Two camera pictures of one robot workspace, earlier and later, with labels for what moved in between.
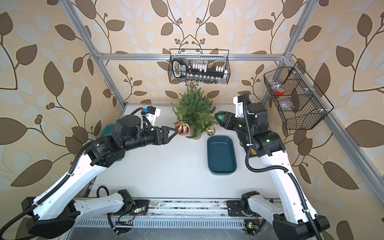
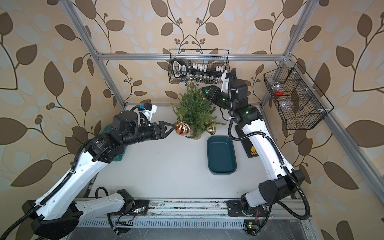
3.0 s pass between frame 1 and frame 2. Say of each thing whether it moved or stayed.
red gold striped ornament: stayed
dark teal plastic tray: stayed
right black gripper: moved
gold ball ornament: stayed
